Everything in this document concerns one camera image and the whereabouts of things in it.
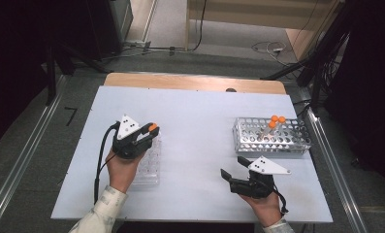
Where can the dark curtain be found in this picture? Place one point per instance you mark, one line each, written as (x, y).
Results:
(15, 64)
(371, 81)

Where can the dark round table grommet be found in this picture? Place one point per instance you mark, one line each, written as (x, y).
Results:
(231, 90)

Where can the wooden shelf unit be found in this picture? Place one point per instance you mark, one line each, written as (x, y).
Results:
(261, 13)

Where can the clear plastic tube rack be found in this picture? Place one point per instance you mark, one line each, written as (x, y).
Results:
(149, 170)

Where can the person's right hand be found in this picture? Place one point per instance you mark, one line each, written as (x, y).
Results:
(267, 208)

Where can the metal tube rack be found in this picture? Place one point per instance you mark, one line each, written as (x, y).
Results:
(251, 144)

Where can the aluminium rail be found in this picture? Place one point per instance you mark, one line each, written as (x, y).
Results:
(22, 155)
(329, 155)

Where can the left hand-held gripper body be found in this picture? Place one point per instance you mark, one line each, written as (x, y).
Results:
(127, 147)

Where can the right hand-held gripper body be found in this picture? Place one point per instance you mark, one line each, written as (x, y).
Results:
(254, 187)

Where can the person's left hand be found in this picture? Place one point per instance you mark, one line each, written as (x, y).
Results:
(122, 173)

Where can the black cabinet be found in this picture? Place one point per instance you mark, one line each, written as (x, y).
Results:
(106, 26)

